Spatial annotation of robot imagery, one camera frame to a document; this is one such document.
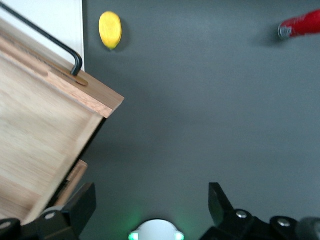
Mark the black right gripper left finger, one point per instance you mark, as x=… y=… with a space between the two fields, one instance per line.
x=77 y=212

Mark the wooden drawer cabinet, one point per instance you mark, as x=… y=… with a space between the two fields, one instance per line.
x=75 y=180

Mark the red bottle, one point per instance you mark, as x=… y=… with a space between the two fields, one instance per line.
x=305 y=23

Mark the yellow lemon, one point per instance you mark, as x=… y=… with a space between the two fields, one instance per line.
x=110 y=30

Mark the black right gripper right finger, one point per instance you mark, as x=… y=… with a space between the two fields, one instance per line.
x=225 y=217

